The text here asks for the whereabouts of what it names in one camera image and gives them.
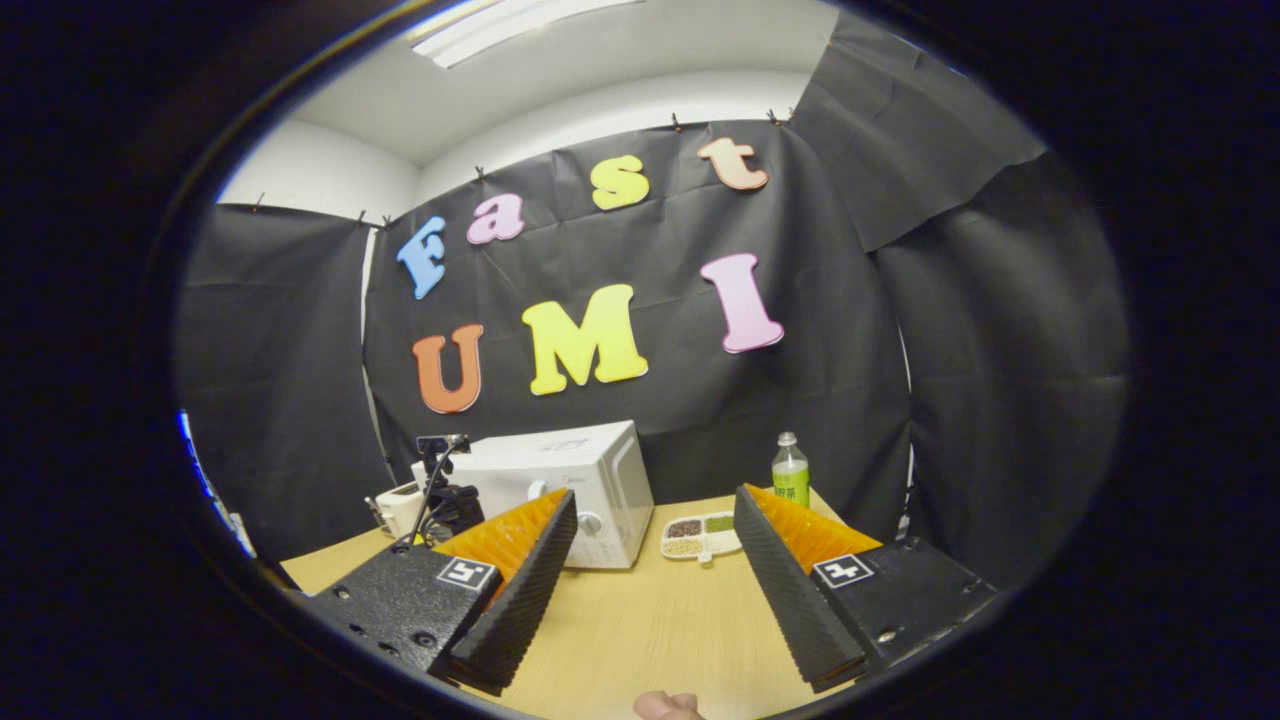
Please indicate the white divided dish with beans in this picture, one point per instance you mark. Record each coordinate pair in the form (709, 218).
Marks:
(700, 538)

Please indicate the white toaster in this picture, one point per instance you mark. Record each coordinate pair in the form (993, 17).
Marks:
(400, 510)

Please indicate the white microwave oven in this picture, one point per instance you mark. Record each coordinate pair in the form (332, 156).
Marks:
(560, 480)

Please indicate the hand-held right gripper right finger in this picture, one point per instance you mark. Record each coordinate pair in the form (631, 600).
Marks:
(790, 600)

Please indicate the ceiling light panel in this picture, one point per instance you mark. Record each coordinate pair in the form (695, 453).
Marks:
(500, 30)

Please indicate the green drink bottle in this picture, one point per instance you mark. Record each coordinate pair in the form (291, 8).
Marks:
(790, 480)

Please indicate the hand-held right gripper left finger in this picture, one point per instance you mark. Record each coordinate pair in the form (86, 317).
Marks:
(520, 600)

